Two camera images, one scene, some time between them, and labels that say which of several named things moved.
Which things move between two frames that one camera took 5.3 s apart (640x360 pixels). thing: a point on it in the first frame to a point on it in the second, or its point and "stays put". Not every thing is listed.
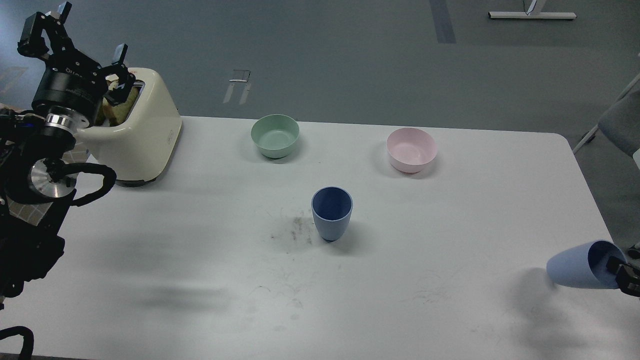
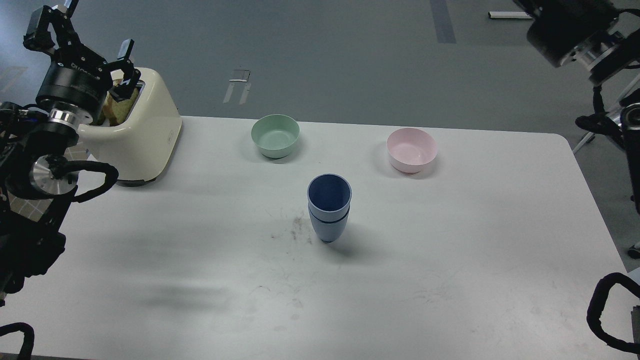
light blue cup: (584, 264) to (329, 197)
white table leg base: (532, 15) stays put
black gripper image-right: (628, 276) to (559, 27)
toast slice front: (117, 114) stays put
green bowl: (275, 135) stays put
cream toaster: (142, 149) stays put
